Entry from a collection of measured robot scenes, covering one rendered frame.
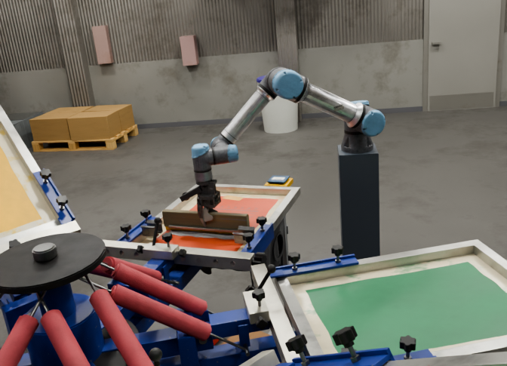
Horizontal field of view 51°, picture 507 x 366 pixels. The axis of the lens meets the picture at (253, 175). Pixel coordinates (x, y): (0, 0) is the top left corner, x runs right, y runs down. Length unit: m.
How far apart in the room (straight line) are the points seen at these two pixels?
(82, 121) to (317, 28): 3.77
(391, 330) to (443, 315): 0.18
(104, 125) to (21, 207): 5.68
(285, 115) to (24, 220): 5.82
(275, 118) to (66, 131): 3.09
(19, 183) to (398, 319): 1.60
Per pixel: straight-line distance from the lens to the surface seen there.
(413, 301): 1.82
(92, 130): 8.05
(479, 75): 8.80
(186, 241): 2.31
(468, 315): 1.78
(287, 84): 2.17
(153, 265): 1.97
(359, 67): 8.48
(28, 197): 2.36
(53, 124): 8.34
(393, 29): 8.49
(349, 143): 2.49
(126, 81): 9.00
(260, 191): 2.73
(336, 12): 8.40
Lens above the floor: 1.93
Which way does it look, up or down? 19 degrees down
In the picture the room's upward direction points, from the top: 5 degrees counter-clockwise
